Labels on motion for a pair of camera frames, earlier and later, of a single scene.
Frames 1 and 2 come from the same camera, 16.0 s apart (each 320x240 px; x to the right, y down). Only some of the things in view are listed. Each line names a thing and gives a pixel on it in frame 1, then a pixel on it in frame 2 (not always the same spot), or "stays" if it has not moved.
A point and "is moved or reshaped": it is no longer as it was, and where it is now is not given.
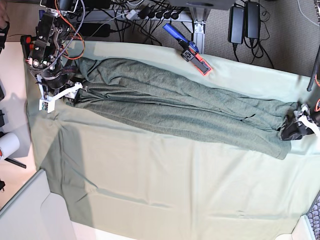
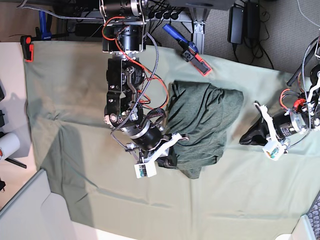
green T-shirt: x=186 y=101 is moved or reshaped
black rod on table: x=15 y=162 stays
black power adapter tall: x=236 y=26 stays
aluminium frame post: x=199 y=16 stays
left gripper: x=55 y=79 to x=146 y=136
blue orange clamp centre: x=191 y=51 stays
